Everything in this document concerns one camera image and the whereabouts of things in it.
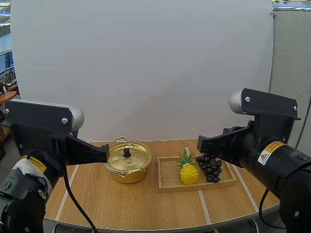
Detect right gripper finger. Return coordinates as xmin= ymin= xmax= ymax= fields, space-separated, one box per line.
xmin=196 ymin=132 xmax=244 ymax=168

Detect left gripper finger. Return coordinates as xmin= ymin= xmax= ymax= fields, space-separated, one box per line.
xmin=65 ymin=134 xmax=110 ymax=166

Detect yellow toy pineapple green crown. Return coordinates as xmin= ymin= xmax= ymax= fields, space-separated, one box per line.
xmin=175 ymin=148 xmax=200 ymax=185

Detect bunch of dark toy grapes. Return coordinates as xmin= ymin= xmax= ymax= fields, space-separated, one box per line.
xmin=195 ymin=155 xmax=223 ymax=183

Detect gold lid with black knob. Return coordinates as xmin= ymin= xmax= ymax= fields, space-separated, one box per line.
xmin=107 ymin=142 xmax=151 ymax=171

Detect shallow wooden tray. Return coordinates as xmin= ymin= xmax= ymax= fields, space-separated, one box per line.
xmin=157 ymin=155 xmax=237 ymax=194

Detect grey partition panel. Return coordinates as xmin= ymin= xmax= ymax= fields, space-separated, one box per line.
xmin=268 ymin=9 xmax=311 ymax=149

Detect white backdrop board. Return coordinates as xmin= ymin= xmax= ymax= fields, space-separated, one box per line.
xmin=10 ymin=0 xmax=274 ymax=143

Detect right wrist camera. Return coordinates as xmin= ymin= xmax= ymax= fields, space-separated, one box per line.
xmin=228 ymin=88 xmax=302 ymax=147

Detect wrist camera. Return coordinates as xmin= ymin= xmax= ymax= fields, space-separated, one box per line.
xmin=228 ymin=88 xmax=302 ymax=147
xmin=1 ymin=99 xmax=85 ymax=168

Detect black cable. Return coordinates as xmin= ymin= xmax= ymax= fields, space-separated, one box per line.
xmin=62 ymin=165 xmax=99 ymax=233
xmin=258 ymin=188 xmax=288 ymax=230

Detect gold pot with two handles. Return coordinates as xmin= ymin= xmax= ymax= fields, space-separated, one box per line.
xmin=104 ymin=136 xmax=153 ymax=184

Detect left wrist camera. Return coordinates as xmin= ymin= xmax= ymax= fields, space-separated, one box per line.
xmin=1 ymin=99 xmax=85 ymax=168

